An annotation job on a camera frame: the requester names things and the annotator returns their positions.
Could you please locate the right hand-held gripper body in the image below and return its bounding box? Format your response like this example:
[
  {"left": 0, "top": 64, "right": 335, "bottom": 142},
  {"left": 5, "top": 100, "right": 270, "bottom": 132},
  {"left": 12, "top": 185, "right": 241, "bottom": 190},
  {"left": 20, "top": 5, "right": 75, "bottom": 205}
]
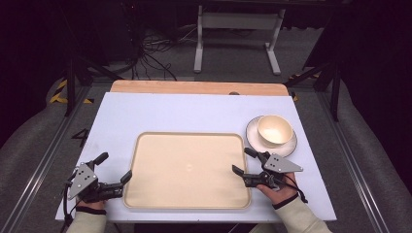
[{"left": 242, "top": 151, "right": 304, "bottom": 192}]

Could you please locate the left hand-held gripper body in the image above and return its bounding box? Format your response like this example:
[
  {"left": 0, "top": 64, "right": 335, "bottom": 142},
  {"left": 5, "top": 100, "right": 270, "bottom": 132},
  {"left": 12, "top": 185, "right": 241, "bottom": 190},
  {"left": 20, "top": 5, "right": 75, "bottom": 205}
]
[{"left": 66, "top": 161, "right": 124, "bottom": 204}]

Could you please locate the white round plate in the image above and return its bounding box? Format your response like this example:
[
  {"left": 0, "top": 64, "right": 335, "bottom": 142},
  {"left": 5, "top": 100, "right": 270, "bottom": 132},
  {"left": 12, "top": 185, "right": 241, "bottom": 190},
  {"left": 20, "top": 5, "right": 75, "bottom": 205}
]
[{"left": 245, "top": 115, "right": 298, "bottom": 159}]

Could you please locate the cream bowl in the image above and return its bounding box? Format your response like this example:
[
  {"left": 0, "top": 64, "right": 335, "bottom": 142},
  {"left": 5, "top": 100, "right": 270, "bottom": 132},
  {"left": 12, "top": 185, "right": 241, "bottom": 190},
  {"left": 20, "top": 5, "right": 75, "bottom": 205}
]
[{"left": 257, "top": 114, "right": 294, "bottom": 146}]

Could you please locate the beige rectangular tray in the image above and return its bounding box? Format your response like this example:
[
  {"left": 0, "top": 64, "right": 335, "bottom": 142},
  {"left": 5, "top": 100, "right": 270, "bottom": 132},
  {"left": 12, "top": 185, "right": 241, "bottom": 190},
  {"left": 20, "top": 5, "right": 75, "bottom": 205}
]
[{"left": 122, "top": 131, "right": 253, "bottom": 211}]

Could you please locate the person's left hand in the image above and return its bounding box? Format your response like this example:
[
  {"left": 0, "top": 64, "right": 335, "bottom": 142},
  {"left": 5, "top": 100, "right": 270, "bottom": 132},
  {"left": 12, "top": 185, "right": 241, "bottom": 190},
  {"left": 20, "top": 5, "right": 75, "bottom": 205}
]
[{"left": 76, "top": 198, "right": 108, "bottom": 212}]

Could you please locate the person's right hand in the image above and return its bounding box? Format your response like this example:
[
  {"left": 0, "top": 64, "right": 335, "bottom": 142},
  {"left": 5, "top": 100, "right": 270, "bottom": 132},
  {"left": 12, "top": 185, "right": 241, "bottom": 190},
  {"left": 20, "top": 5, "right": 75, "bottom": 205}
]
[{"left": 256, "top": 172, "right": 299, "bottom": 206}]

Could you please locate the yellow black floor tape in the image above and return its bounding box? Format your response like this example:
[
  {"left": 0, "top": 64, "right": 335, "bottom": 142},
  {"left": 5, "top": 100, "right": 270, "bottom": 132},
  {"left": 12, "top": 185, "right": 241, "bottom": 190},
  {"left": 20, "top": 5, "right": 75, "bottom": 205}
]
[
  {"left": 48, "top": 79, "right": 95, "bottom": 106},
  {"left": 289, "top": 72, "right": 323, "bottom": 103}
]

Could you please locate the black tripod stand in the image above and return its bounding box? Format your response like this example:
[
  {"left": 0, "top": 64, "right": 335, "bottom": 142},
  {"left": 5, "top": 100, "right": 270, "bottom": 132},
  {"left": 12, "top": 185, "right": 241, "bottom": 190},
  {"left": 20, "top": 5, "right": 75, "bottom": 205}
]
[
  {"left": 284, "top": 59, "right": 342, "bottom": 123},
  {"left": 62, "top": 52, "right": 124, "bottom": 118}
]

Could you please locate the white table board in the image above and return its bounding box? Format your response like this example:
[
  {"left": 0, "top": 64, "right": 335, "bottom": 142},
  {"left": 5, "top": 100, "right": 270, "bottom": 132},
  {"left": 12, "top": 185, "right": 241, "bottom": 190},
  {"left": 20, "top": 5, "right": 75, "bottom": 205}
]
[{"left": 54, "top": 91, "right": 338, "bottom": 225}]

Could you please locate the white metal stand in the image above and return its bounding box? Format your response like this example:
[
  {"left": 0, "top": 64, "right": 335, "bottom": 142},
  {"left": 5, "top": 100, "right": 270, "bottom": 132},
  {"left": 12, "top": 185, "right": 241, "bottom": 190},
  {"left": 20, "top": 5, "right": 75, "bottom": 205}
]
[{"left": 192, "top": 4, "right": 287, "bottom": 77}]

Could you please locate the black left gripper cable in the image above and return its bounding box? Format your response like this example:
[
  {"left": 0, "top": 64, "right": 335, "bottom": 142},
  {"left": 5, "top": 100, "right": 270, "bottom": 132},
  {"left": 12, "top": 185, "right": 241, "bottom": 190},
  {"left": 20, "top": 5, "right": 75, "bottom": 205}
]
[{"left": 60, "top": 177, "right": 75, "bottom": 227}]

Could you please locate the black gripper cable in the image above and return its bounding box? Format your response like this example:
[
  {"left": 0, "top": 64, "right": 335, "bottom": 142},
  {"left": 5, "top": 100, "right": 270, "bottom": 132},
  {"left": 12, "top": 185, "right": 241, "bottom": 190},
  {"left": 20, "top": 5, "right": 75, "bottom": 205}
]
[
  {"left": 281, "top": 174, "right": 309, "bottom": 205},
  {"left": 60, "top": 177, "right": 75, "bottom": 227}
]

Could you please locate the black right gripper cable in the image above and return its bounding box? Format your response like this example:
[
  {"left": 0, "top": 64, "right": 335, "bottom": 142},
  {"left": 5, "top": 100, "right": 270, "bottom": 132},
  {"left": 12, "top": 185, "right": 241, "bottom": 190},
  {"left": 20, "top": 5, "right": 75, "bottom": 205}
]
[{"left": 281, "top": 174, "right": 309, "bottom": 205}]

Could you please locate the aluminium floor rail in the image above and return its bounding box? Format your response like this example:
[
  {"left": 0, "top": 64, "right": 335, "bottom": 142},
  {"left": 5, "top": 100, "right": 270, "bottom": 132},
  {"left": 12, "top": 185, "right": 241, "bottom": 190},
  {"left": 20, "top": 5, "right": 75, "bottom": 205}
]
[
  {"left": 314, "top": 91, "right": 392, "bottom": 233},
  {"left": 0, "top": 84, "right": 94, "bottom": 233}
]

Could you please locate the bundle of floor cables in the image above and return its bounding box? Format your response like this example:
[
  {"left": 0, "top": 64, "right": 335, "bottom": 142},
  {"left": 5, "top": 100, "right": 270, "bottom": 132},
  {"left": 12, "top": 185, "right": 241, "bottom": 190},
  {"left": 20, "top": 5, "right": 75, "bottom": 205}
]
[{"left": 128, "top": 24, "right": 199, "bottom": 82}]

